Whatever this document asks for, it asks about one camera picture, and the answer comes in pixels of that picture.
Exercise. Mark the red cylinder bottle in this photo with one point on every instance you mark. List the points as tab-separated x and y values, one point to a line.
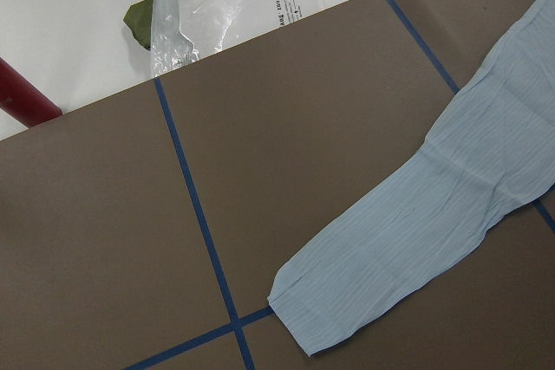
22	101

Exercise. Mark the clear plastic bag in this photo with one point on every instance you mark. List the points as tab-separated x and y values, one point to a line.
186	31

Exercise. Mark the green folded cloth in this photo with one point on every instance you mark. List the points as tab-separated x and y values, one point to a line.
138	19

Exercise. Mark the light blue striped shirt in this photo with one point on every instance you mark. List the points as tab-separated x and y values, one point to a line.
490	152

